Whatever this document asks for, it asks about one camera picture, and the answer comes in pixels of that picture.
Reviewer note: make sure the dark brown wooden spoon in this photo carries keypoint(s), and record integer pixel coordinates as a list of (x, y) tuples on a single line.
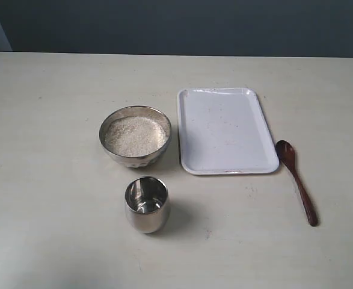
[(287, 155)]

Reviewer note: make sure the steel bowl of rice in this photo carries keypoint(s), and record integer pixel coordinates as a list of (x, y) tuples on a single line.
[(136, 111)]

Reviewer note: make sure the white rice in bowl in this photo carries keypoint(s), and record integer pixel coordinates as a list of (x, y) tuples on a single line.
[(135, 137)]

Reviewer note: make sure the steel cup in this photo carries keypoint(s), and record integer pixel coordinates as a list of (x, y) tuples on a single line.
[(147, 204)]

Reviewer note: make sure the white rectangular tray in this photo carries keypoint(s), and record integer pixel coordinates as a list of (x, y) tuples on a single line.
[(224, 132)]

